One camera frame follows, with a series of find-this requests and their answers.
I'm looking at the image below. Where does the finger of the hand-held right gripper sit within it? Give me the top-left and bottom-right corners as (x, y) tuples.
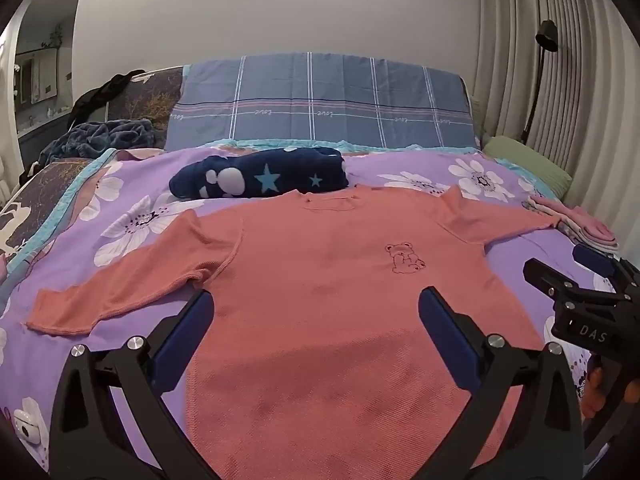
(523, 258), (583, 306)
(573, 243), (640, 283)

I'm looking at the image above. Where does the small white device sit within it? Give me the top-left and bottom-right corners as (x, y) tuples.
(12, 410), (43, 444)

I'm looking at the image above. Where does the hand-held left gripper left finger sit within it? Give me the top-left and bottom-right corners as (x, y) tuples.
(48, 290), (216, 480)

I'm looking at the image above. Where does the dark branch print bedspread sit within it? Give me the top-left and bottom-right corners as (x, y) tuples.
(0, 157), (101, 281)

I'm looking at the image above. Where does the beige curtain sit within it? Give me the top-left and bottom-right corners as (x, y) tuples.
(472, 0), (640, 256)

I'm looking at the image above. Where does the mirrored wall cabinet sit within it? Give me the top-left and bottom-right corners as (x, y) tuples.
(15, 47), (58, 106)

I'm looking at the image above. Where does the green pillow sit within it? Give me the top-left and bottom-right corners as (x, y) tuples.
(482, 135), (573, 201)

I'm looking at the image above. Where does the black floor lamp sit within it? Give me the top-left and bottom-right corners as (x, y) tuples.
(520, 20), (559, 146)

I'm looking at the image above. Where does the person's right hand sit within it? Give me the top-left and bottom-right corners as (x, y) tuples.
(585, 365), (609, 407)

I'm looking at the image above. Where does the dark branch print pillow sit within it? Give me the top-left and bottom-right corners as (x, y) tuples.
(107, 67), (185, 150)

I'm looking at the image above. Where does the pink knit sweater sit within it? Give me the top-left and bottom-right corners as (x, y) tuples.
(25, 183), (561, 480)

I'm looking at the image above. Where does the blue plaid pillow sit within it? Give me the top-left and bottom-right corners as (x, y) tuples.
(165, 52), (476, 152)

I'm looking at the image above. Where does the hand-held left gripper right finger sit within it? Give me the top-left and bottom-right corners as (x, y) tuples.
(418, 286), (585, 480)

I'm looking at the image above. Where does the navy star print blanket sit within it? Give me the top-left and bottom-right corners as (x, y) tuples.
(169, 147), (349, 201)

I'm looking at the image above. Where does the purple floral bed quilt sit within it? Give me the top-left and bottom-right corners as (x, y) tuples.
(0, 146), (621, 476)

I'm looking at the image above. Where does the folded pink clothes stack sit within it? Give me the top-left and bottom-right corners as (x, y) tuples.
(522, 195), (621, 253)

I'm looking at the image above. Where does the black garment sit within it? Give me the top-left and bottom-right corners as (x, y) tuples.
(72, 72), (146, 121)

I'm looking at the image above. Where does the blue-grey fleece blanket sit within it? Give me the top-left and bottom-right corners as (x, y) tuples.
(40, 119), (163, 166)

